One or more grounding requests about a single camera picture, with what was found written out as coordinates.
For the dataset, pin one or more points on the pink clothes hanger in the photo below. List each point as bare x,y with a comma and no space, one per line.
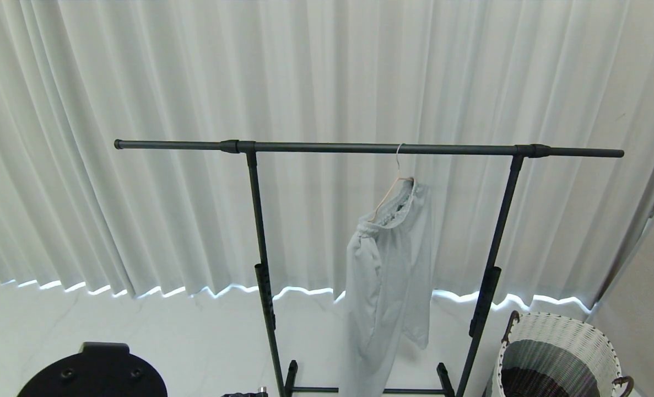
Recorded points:
397,177

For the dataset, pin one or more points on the pale grey shorts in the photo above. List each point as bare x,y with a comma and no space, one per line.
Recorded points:
387,286

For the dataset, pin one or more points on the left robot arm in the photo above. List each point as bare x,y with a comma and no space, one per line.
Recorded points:
95,375

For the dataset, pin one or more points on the black clothes rack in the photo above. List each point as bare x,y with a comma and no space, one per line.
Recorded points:
360,148

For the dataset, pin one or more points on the white laundry basket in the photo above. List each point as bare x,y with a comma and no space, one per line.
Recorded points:
558,331

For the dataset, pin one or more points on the white curtain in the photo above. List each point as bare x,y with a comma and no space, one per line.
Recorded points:
139,82

